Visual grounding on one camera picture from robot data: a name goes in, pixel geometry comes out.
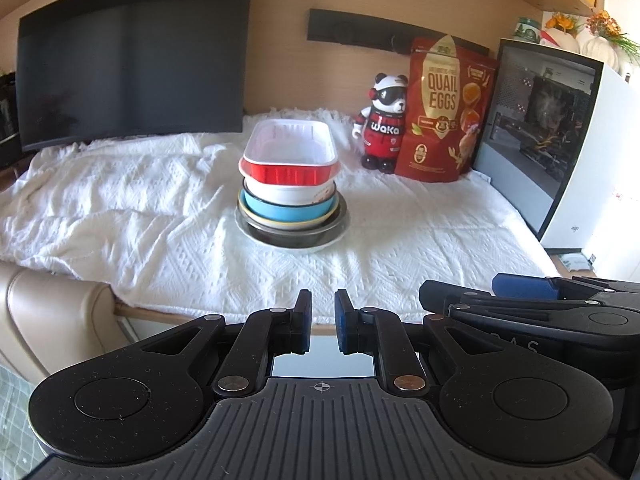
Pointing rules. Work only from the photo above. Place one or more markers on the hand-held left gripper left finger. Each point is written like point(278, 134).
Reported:
point(302, 320)

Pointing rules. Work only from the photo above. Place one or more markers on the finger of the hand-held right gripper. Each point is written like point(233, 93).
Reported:
point(460, 300)
point(522, 286)

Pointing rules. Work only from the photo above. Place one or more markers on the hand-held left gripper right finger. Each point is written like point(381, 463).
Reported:
point(342, 320)

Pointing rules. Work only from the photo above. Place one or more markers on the white floral plate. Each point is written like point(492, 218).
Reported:
point(300, 251)

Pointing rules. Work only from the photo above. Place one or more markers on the stainless steel bowl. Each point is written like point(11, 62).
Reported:
point(290, 239)

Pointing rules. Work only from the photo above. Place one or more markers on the blue enamel bowl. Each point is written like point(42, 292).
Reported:
point(280, 212)

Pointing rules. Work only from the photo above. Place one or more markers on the white paper bowl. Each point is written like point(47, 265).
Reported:
point(285, 195)

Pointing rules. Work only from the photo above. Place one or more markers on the red foil tray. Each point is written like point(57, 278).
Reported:
point(285, 172)

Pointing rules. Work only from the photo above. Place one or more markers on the small green white packet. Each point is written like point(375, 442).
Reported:
point(575, 262)

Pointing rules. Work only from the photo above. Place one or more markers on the red snack bag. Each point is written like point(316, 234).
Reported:
point(440, 145)

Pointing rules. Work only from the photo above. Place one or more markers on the panda figurine in red suit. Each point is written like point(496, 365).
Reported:
point(382, 135)

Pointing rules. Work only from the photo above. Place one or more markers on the white textured cloth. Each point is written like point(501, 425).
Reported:
point(150, 210)

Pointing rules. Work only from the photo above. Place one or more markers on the white pumpkin decoration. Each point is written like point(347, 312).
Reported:
point(597, 50)

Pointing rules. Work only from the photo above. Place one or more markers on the beige chair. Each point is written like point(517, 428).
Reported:
point(50, 310)

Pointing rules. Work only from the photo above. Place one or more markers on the green lidded jar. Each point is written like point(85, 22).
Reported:
point(527, 30)

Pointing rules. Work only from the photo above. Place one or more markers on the orange artificial flowers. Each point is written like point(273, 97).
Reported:
point(560, 22)

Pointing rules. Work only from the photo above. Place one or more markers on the white vase with flowers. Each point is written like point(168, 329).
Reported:
point(607, 25)

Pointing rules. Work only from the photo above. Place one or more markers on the green cutting mat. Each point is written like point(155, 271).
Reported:
point(15, 420)

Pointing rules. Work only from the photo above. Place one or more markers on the black computer monitor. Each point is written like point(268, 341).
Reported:
point(130, 60)

